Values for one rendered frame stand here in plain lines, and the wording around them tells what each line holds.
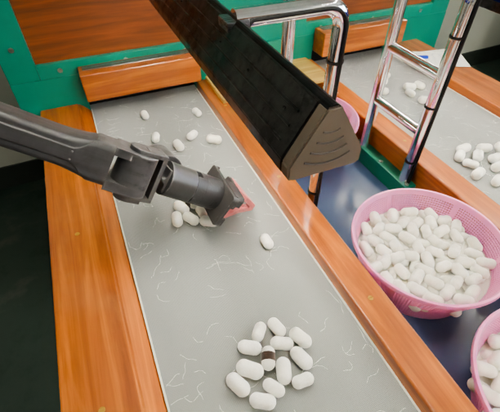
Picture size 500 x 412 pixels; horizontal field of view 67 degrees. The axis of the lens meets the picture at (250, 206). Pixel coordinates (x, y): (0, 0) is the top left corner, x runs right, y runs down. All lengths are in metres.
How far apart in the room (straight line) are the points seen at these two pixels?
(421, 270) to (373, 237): 0.10
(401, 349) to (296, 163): 0.34
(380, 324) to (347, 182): 0.43
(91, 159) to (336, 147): 0.35
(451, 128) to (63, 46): 0.98
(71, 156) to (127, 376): 0.30
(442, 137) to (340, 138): 0.72
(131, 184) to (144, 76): 0.52
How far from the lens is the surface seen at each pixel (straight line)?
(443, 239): 0.81
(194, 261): 0.67
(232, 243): 0.69
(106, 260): 0.68
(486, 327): 0.67
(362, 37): 1.31
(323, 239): 0.68
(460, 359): 0.73
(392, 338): 0.60
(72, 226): 0.76
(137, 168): 0.57
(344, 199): 0.89
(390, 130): 0.99
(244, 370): 0.55
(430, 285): 0.71
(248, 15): 0.51
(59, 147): 0.57
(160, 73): 1.06
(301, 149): 0.34
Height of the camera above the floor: 1.27
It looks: 44 degrees down
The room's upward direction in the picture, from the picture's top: straight up
